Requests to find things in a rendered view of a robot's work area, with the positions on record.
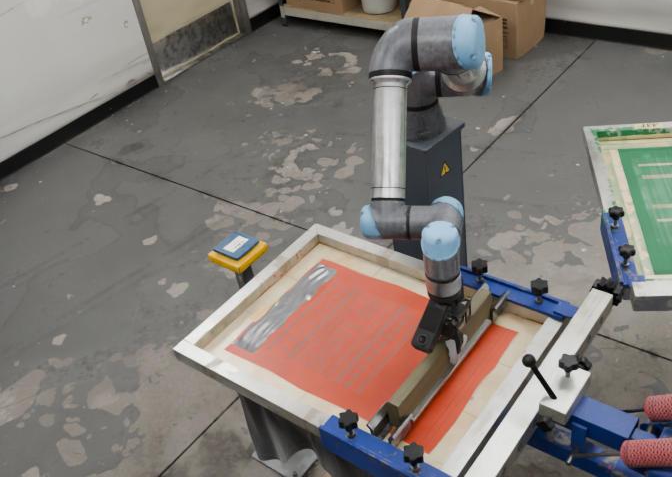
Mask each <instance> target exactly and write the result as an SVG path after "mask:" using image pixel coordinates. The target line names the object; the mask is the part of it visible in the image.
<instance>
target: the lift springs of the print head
mask: <svg viewBox="0 0 672 477"><path fill-rule="evenodd" d="M621 411H623V412H626V413H634V412H645V413H646V415H647V417H648V418H649V419H650V420H651V421H653V422H661V421H672V394H666V395H656V396H649V397H647V399H646V401H645V404H644V408H635V409H623V410H621ZM573 456H574V457H575V458H581V457H614V456H621V459H622V460H623V462H624V464H625V465H626V466H628V467H629V468H640V467H672V438H660V439H640V440H626V441H624V442H623V443H622V446H621V449H620V452H606V453H578V454H573Z"/></svg>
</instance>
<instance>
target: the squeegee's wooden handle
mask: <svg viewBox="0 0 672 477"><path fill-rule="evenodd" d="M491 308H492V293H491V292H490V291H488V290H485V289H480V291H479V292H478V293H477V294H476V295H475V297H474V298H473V299H472V300H471V314H472V317H471V319H470V320H469V321H468V322H467V323H465V317H464V321H463V323H462V324H461V325H460V327H459V328H458V329H460V331H461V333H462V334H463V335H466V336H467V342H466V344H467V343H468V342H469V340H470V339H471V338H472V336H473V335H474V334H475V333H476V331H477V330H478V329H479V328H480V326H481V325H482V324H483V323H484V321H485V320H486V319H489V318H490V309H491ZM448 338H449V337H448ZM448 338H446V337H445V336H443V335H442V337H441V338H440V339H439V340H438V341H437V343H436V345H435V347H434V349H433V352H432V353H430V354H427V355H426V356H425V357H424V358H423V360H422V361H421V362H420V363H419V364H418V366H417V367H416V368H415V369H414V370H413V372H412V373H411V374H410V375H409V376H408V378H407V379H406V380H405V381H404V383H403V384H402V385H401V386H400V387H399V389H398V390H397V391H396V392H395V393H394V395H393V396H392V397H391V398H390V399H389V401H388V402H387V409H388V415H389V422H390V425H392V426H394V427H396V428H397V426H398V425H399V424H400V423H401V421H402V420H403V419H404V418H405V416H406V415H407V414H410V413H411V414H412V413H413V411H414V410H415V409H416V408H417V406H418V405H419V404H420V402H421V401H422V400H423V399H424V397H425V396H426V395H427V394H428V392H429V391H430V390H431V388H432V387H433V386H434V385H435V383H436V382H437V381H438V380H439V378H440V377H441V376H442V375H443V373H444V372H445V371H446V369H447V368H448V367H449V366H450V364H451V362H449V360H450V356H449V354H448V353H449V349H448V347H447V346H446V342H445V341H446V340H447V339H448ZM466 344H465V345H466Z"/></svg>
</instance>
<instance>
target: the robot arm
mask: <svg viewBox="0 0 672 477"><path fill-rule="evenodd" d="M369 83H370V84H371V85H372V86H373V120H372V177H371V204H369V205H365V206H364V207H363V208H362V211H361V217H360V226H361V232H362V234H363V236H364V237H366V238H368V239H381V240H385V239H399V240H421V248H422V251H423V261H424V272H425V281H426V288H427V294H428V297H429V298H430V300H429V302H428V304H427V306H426V309H425V311H424V313H423V315H422V318H421V320H420V322H419V325H418V327H417V329H416V331H415V334H414V336H413V338H412V341H411V345H412V346H413V347H414V348H415V349H417V350H419V351H422V352H425V353H427V354H430V353H432V352H433V349H434V347H435V345H436V343H437V341H438V340H439V339H440V337H441V335H443V336H445V337H446V338H448V337H449V338H448V339H447V340H446V341H445V342H446V346H447V347H448V349H449V353H448V354H449V356H450V360H449V362H451V363H452V364H453V365H455V364H456V363H457V362H458V360H459V358H460V355H461V351H462V349H463V347H464V346H465V344H466V342H467V336H466V335H463V334H462V333H461V331H460V329H458V328H459V327H460V325H461V324H462V323H463V321H464V317H465V323H467V322H468V321H469V320H470V319H471V317H472V314H471V300H469V299H466V298H464V288H463V277H461V270H460V244H461V234H462V227H463V224H464V218H463V216H464V210H463V207H462V205H461V204H460V202H459V201H458V200H456V199H454V198H452V197H448V196H443V197H440V198H438V199H435V200H434V201H433V202H432V204H431V206H412V205H405V188H406V140H407V141H426V140H430V139H433V138H436V137H438V136H440V135H441V134H442V133H443V132H444V131H445V130H446V118H445V115H444V114H443V112H442V109H441V106H440V104H439V101H438V97H462V96H477V97H480V96H486V95H488V94H489V93H490V91H491V84H492V56H491V54H490V53H489V52H485V31H484V26H483V22H482V20H481V18H480V17H479V16H477V15H469V14H461V15H453V16H435V17H417V18H415V17H411V18H405V19H402V20H400V21H398V22H396V23H395V24H393V25H392V26H391V27H389V28H388V30H387V31H386V32H385V33H384V34H383V35H382V37H381V38H380V40H379V41H378V43H377V45H376V47H375V49H374V52H373V54H372V57H371V61H370V65H369ZM465 301H467V303H466V304H465V305H464V304H463V303H462V302H465ZM468 308H469V315H468V317H467V309H468Z"/></svg>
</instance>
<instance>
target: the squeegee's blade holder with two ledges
mask: <svg viewBox="0 0 672 477"><path fill-rule="evenodd" d="M490 325H491V320H489V319H486V320H485V321H484V323H483V324H482V325H481V326H480V328H479V329H478V330H477V331H476V333H475V334H474V335H473V336H472V338H471V339H470V340H469V342H468V343H467V344H466V345H465V347H464V348H463V349H462V351H461V355H460V358H459V360H458V362H457V363H456V364H455V365H453V364H452V363H451V364H450V366H449V367H448V368H447V369H446V371H445V372H444V373H443V375H442V376H441V377H440V378H439V380H438V381H437V382H436V383H435V385H434V386H433V387H432V388H431V390H430V391H429V392H428V394H427V395H426V396H425V397H424V399H423V400H422V401H421V402H420V404H419V405H418V406H417V408H416V409H415V410H414V411H413V413H412V415H413V417H412V418H411V420H410V422H412V423H414V422H415V421H416V420H417V418H418V417H419V416H420V415H421V413H422V412H423V411H424V409H425V408H426V407H427V406H428V404H429V403H430V402H431V400H432V399H433V398H434V397H435V395H436V394H437V393H438V391H439V390H440V389H441V388H442V386H443V385H444V384H445V382H446V381H447V380H448V379H449V377H450V376H451V375H452V373H453V372H454V371H455V370H456V368H457V367H458V366H459V364H460V363H461V362H462V361H463V359H464V358H465V357H466V355H467V354H468V353H469V352H470V350H471V349H472V348H473V346H474V345H475V344H476V343H477V341H478V340H479V339H480V337H481V336H482V335H483V334H484V332H485V331H486V330H487V328H488V327H489V326H490Z"/></svg>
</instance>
